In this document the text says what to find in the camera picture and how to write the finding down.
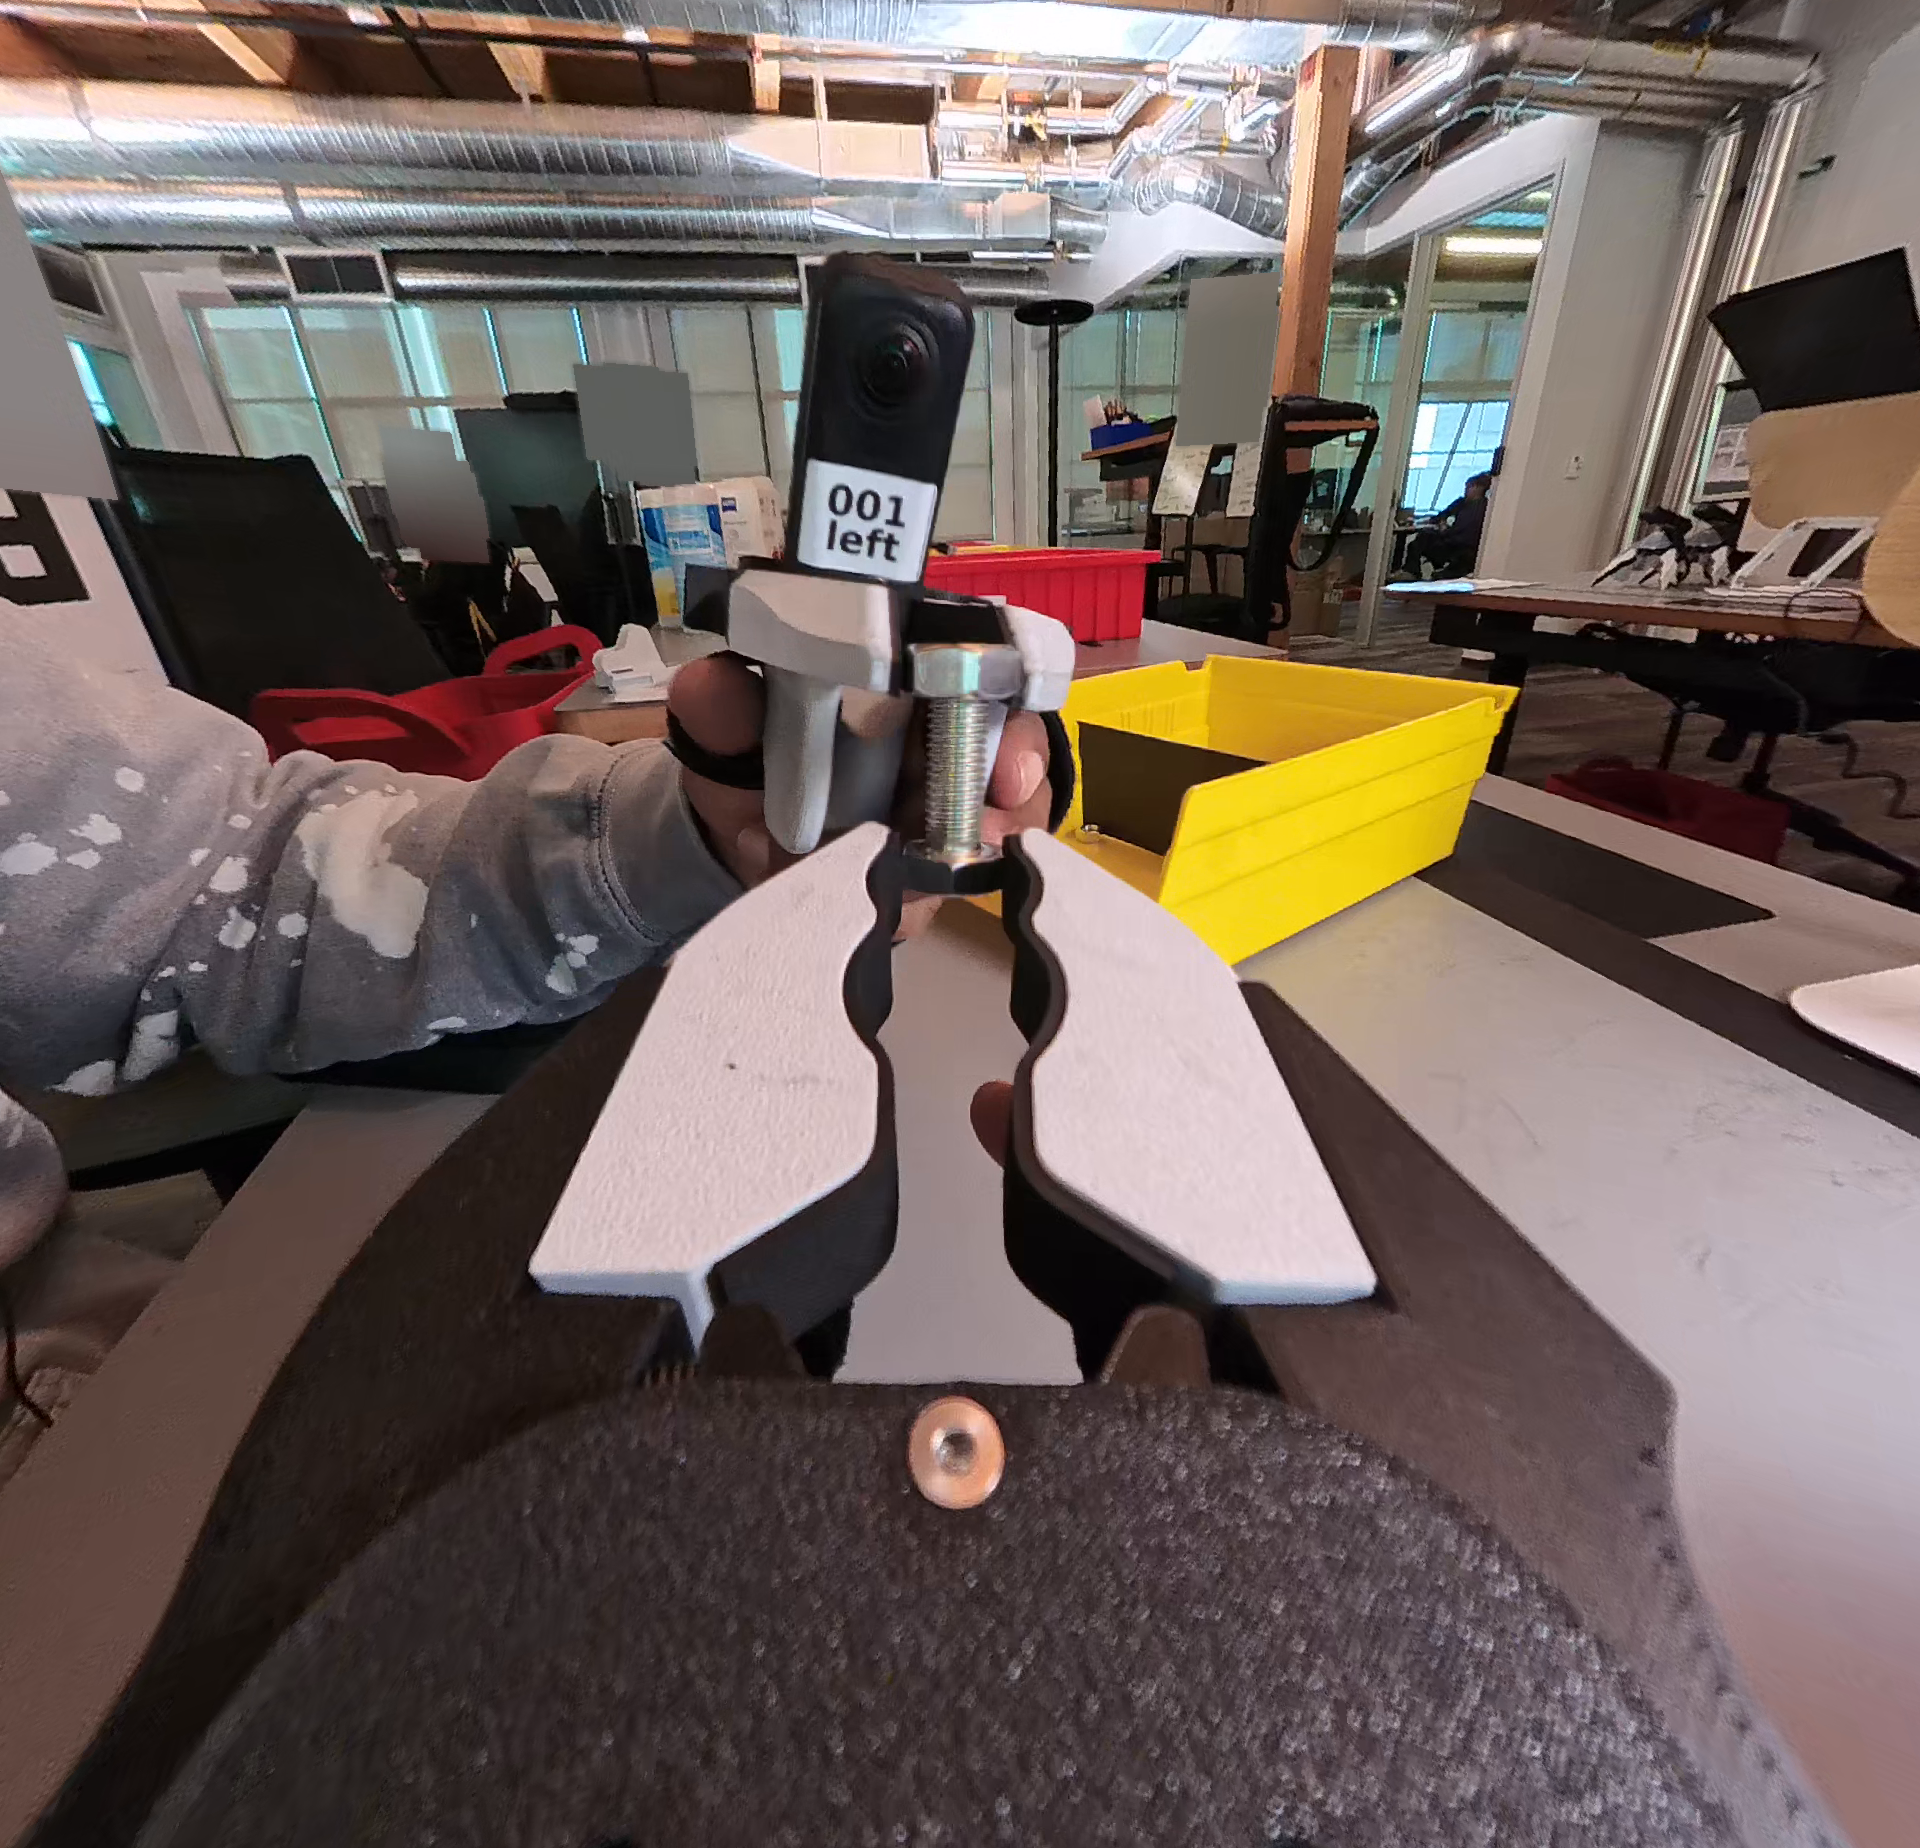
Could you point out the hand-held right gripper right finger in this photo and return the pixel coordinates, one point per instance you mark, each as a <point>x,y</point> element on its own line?
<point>1170,1113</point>

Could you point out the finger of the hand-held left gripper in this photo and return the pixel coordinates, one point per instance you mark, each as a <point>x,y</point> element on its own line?
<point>818,627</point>
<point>1043,662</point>

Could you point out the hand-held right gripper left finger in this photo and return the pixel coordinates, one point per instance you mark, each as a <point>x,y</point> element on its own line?
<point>705,1097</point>

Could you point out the silver hex bolt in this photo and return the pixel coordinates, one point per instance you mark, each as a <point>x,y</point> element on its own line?
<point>956,767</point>

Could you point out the metal hex nut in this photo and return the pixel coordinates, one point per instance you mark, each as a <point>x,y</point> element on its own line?
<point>945,873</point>

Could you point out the person's left forearm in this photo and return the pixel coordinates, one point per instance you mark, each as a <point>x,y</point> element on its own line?
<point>375,888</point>

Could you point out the person's left hand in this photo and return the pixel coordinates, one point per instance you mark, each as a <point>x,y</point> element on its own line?
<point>720,813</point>

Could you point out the red plastic bin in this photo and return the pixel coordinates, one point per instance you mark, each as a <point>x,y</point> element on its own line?
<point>1050,588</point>

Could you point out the blue and white box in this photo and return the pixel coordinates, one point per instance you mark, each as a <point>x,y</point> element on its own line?
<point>683,537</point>

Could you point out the black floor lamp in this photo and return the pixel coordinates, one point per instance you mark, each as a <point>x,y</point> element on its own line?
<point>1050,378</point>

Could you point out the white gripper part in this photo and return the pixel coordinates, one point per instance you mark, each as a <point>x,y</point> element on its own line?
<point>631,664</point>

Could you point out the white paper sign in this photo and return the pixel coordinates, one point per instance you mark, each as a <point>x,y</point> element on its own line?
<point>1200,478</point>

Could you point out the yellow plastic bin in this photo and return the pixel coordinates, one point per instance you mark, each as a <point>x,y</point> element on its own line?
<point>1321,813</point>

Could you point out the red bag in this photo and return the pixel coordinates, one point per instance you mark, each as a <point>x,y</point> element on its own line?
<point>421,717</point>

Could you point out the red crate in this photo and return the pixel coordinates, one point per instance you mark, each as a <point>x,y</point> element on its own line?
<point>1666,813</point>

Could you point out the wooden top desk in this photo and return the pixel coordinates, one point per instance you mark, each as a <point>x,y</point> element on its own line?
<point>1650,617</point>

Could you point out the black robot gripper parts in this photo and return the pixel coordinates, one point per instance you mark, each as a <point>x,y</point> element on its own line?
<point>1658,547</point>

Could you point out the white round base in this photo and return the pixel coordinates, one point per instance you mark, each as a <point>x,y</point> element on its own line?
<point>1868,1016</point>

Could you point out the black-white marker board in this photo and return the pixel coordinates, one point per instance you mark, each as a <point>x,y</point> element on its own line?
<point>61,573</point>

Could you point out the white angled stand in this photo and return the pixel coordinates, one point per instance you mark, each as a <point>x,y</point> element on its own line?
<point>1801,547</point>

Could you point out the light wooden panel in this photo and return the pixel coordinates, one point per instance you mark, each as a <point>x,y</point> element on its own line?
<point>1830,462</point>

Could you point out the black monitor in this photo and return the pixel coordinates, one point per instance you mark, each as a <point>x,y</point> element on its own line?
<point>1823,325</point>

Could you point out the wooden post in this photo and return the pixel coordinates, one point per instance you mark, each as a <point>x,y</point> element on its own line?
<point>1316,227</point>

